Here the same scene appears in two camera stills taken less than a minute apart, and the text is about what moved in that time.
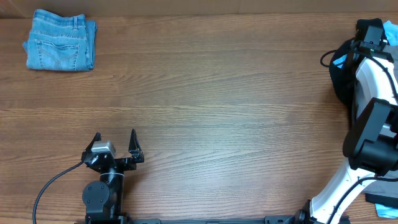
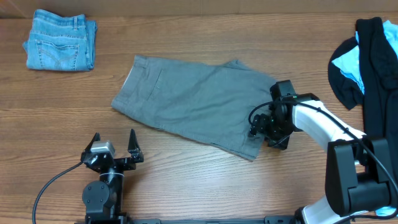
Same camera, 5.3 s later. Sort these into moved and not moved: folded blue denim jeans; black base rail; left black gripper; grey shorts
Moved: grey shorts
Not moved: black base rail; left black gripper; folded blue denim jeans
